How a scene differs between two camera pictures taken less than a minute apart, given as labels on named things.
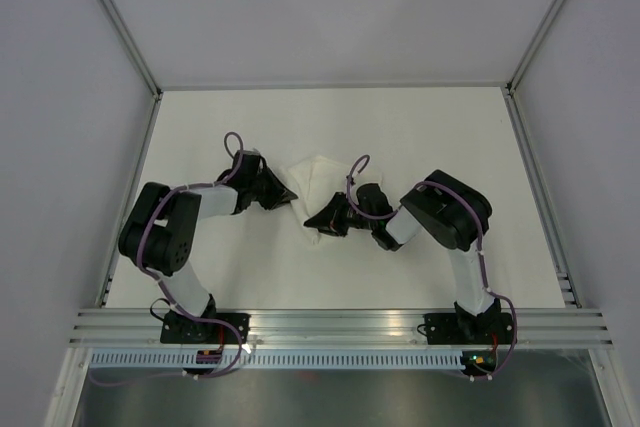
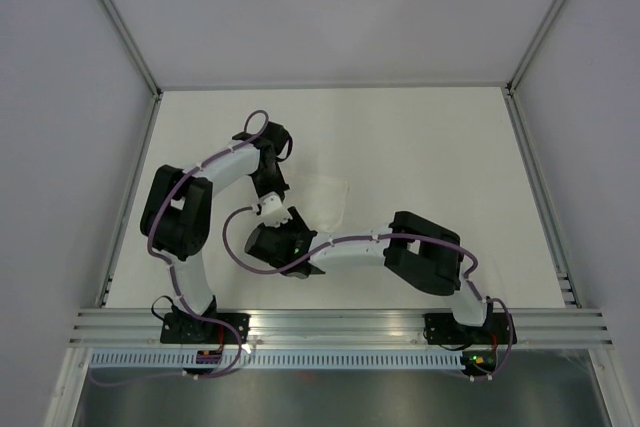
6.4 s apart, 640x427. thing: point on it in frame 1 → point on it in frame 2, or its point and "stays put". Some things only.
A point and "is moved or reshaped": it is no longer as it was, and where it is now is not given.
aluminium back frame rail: [333, 85] stays put
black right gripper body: [357, 221] → [290, 228]
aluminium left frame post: [117, 19] stays put
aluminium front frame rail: [340, 327] stays put
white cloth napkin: [317, 179] is moved or reshaped
